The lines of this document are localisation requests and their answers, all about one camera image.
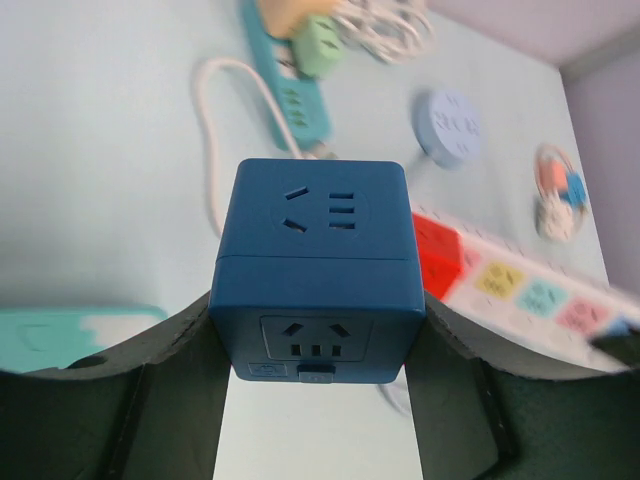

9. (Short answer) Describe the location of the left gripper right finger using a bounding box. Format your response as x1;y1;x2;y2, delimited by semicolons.
405;299;639;479

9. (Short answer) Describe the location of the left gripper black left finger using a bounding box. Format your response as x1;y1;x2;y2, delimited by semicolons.
1;296;230;479

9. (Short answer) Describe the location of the teal triangular power strip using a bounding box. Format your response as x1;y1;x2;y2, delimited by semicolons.
0;306;168;373

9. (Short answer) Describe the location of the red cube adapter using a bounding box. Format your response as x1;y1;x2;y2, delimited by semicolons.
412;214;463;300

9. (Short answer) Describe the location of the white square adapter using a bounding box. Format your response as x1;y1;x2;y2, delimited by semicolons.
537;197;574;243

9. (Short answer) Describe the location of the blue cube adapter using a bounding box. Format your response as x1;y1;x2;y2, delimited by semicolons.
209;158;426;384

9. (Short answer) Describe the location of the pink small plug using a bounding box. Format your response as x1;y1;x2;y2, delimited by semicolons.
539;159;567;194

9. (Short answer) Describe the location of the round light blue socket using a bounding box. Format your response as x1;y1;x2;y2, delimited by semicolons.
412;88;483;170

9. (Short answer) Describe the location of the teal small adapter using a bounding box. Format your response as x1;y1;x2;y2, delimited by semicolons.
240;1;331;151

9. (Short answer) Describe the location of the orange cube adapter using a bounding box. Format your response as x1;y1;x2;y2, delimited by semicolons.
256;0;339;39

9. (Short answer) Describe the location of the blue square adapter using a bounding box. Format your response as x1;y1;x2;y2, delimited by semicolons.
561;172;586;209

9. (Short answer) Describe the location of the light green small adapter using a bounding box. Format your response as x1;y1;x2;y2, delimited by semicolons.
291;14;343;78

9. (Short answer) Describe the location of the pink thin cable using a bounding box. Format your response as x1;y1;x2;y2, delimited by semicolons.
532;143;589;236

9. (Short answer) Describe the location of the white coiled cable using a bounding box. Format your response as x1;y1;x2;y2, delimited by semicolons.
331;0;434;65

